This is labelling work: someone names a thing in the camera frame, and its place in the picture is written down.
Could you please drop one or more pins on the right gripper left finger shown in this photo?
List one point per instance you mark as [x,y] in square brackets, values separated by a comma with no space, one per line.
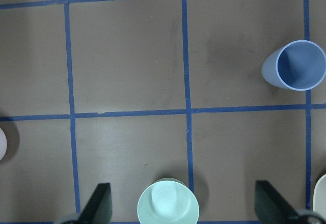
[99,208]

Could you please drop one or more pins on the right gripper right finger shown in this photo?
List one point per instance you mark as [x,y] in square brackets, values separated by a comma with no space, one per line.
[271,207]

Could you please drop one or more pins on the blue cup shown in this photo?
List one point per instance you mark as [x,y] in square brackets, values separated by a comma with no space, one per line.
[298,66]

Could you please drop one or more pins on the white toaster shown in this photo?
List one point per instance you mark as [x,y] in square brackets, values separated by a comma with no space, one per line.
[319,196]

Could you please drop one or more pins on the green bowl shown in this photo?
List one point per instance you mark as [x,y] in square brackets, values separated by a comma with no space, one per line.
[168,200]

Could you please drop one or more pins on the pink bowl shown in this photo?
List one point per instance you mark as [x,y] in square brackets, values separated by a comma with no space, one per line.
[3,144]

